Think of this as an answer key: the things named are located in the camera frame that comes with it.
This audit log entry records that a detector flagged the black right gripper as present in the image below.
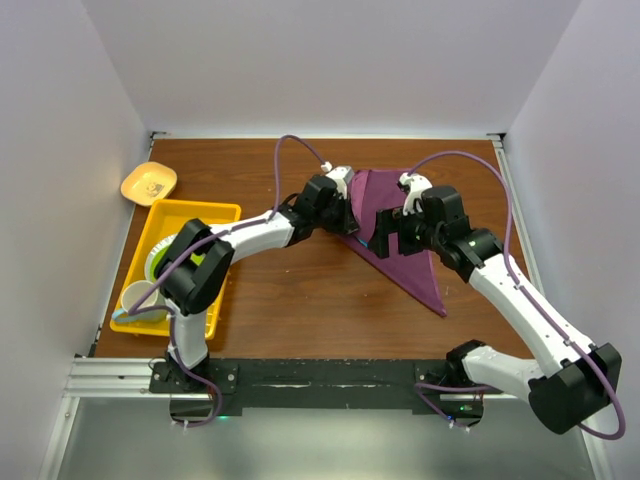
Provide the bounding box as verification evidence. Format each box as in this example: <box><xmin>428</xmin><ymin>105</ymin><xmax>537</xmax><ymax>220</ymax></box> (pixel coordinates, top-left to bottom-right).
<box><xmin>368</xmin><ymin>204</ymin><xmax>444</xmax><ymax>259</ymax></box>

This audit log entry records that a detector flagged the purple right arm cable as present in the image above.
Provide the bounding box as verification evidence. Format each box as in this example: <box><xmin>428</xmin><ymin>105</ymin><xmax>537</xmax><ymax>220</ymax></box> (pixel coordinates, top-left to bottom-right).
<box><xmin>399</xmin><ymin>150</ymin><xmax>627</xmax><ymax>441</ymax></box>

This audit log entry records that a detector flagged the aluminium frame rail front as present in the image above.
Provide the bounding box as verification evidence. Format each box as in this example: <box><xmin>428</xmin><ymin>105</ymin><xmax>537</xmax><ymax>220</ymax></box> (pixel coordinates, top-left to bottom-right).
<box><xmin>64</xmin><ymin>355</ymin><xmax>516</xmax><ymax>401</ymax></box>

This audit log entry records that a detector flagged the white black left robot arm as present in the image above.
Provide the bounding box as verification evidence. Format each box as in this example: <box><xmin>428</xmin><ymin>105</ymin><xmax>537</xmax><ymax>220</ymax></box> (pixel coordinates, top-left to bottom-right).
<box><xmin>155</xmin><ymin>166</ymin><xmax>358</xmax><ymax>392</ymax></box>

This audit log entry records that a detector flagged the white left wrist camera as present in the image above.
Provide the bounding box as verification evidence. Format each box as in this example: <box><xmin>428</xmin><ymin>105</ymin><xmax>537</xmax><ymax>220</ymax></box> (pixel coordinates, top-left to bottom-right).
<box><xmin>320</xmin><ymin>161</ymin><xmax>354</xmax><ymax>200</ymax></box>

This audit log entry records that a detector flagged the yellow plastic tray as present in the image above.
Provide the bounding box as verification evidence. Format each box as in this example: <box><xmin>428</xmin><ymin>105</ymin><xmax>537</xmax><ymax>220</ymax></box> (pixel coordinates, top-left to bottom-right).
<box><xmin>109</xmin><ymin>199</ymin><xmax>242</xmax><ymax>340</ymax></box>

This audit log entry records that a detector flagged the aluminium frame rail right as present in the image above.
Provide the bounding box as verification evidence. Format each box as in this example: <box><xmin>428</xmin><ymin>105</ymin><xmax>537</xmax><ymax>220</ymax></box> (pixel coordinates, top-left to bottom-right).
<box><xmin>487</xmin><ymin>134</ymin><xmax>545</xmax><ymax>295</ymax></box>

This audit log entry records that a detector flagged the yellow square bowl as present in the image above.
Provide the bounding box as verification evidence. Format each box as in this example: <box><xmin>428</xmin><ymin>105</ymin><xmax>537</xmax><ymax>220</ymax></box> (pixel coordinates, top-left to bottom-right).
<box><xmin>120</xmin><ymin>161</ymin><xmax>178</xmax><ymax>207</ymax></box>

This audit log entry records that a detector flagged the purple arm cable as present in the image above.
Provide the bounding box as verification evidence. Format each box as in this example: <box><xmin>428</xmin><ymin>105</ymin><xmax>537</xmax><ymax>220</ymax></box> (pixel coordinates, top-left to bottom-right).
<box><xmin>399</xmin><ymin>150</ymin><xmax>627</xmax><ymax>441</ymax></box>
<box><xmin>112</xmin><ymin>134</ymin><xmax>331</xmax><ymax>428</ymax></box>

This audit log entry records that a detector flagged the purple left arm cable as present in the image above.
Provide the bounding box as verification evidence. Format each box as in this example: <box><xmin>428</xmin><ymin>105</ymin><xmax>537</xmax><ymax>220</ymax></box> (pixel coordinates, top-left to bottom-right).
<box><xmin>112</xmin><ymin>134</ymin><xmax>331</xmax><ymax>428</ymax></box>

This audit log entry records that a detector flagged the pale cup with blue handle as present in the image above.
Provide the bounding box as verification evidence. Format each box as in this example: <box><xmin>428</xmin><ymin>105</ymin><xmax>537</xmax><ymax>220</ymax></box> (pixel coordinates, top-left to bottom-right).
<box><xmin>112</xmin><ymin>280</ymin><xmax>167</xmax><ymax>325</ymax></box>

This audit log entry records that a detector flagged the aluminium frame rail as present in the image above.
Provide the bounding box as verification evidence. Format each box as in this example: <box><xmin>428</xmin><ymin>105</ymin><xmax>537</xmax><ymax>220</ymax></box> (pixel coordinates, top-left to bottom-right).
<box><xmin>487</xmin><ymin>134</ymin><xmax>545</xmax><ymax>295</ymax></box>
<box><xmin>64</xmin><ymin>355</ymin><xmax>516</xmax><ymax>401</ymax></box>

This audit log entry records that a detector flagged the green white plate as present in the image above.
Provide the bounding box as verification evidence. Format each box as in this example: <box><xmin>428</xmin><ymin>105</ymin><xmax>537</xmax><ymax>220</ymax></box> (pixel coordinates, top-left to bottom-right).
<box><xmin>143</xmin><ymin>233</ymin><xmax>177</xmax><ymax>282</ymax></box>

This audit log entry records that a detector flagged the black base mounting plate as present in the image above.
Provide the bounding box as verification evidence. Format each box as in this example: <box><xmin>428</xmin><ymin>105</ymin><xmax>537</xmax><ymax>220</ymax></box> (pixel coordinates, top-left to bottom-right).
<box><xmin>147</xmin><ymin>357</ymin><xmax>491</xmax><ymax>426</ymax></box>

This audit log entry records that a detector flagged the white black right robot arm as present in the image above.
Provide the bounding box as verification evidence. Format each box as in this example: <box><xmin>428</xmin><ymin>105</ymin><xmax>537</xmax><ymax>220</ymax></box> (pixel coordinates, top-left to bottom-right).
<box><xmin>369</xmin><ymin>175</ymin><xmax>622</xmax><ymax>434</ymax></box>

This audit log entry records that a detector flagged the purple cloth napkin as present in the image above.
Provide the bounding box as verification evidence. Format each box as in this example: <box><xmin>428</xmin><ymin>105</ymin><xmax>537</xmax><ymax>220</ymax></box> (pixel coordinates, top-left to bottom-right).
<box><xmin>344</xmin><ymin>168</ymin><xmax>448</xmax><ymax>318</ymax></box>

